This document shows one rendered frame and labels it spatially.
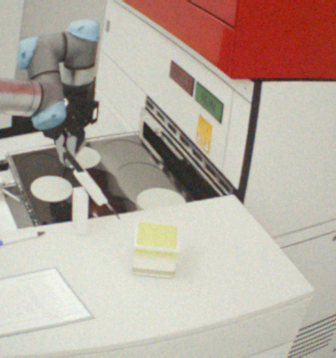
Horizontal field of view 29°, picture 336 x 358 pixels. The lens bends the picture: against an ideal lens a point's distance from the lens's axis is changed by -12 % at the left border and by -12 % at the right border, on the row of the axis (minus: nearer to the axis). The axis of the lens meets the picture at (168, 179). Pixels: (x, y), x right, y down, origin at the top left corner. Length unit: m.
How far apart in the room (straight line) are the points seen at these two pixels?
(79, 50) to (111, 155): 0.34
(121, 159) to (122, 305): 0.58
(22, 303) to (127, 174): 0.59
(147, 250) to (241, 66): 0.39
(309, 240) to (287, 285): 0.48
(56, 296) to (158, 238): 0.21
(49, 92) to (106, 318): 0.49
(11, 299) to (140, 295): 0.24
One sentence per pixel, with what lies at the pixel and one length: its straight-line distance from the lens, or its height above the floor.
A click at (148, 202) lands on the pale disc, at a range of 1.52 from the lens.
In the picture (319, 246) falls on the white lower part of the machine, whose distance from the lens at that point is 1.76.
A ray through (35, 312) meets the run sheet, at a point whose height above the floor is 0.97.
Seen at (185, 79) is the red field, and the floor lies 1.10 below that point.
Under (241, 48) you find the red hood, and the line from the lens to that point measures 1.31.
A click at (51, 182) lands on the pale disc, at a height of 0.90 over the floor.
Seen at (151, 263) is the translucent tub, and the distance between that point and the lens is 1.20.
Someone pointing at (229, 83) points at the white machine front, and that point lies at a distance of 1.43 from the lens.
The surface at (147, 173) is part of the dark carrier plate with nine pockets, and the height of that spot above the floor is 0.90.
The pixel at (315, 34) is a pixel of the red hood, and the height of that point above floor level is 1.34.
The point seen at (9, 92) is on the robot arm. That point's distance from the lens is 1.30.
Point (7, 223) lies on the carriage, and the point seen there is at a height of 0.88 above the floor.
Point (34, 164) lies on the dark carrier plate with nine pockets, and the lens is 1.63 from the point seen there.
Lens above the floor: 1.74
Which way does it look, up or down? 31 degrees down
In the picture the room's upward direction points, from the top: 7 degrees clockwise
